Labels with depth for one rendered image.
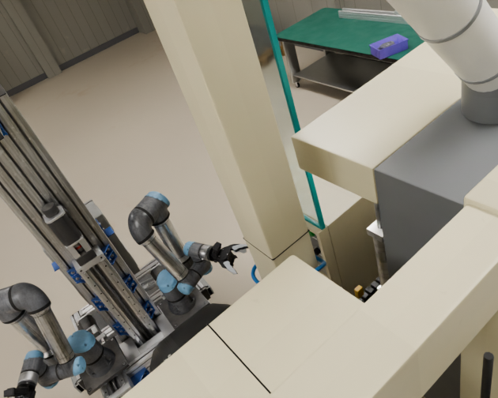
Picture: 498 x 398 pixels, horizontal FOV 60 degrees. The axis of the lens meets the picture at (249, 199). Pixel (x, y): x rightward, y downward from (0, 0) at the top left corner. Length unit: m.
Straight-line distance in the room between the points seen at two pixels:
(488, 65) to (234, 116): 0.53
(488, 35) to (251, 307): 0.69
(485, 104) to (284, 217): 0.53
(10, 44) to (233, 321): 9.63
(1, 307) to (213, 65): 1.54
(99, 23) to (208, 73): 9.75
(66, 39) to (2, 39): 1.17
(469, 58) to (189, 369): 0.80
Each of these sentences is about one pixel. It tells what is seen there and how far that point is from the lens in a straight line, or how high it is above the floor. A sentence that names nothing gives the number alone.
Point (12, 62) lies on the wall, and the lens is 10.30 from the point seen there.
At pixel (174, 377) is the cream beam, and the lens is 0.85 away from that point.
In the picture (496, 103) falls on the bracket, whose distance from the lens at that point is 1.16.
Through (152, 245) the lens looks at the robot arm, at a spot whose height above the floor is 1.21.
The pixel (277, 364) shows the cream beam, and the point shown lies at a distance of 0.79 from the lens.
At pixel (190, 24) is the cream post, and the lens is 0.81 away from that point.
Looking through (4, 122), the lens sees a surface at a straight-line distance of 1.91.
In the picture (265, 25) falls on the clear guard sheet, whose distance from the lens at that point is 1.30.
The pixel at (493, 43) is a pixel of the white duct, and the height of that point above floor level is 2.03.
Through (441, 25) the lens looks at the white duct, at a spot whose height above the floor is 2.12.
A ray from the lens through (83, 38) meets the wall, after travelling 10.49.
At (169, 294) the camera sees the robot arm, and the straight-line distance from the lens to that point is 2.29.
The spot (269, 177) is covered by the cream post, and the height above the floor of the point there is 1.88.
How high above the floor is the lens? 2.46
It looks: 37 degrees down
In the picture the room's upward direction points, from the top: 21 degrees counter-clockwise
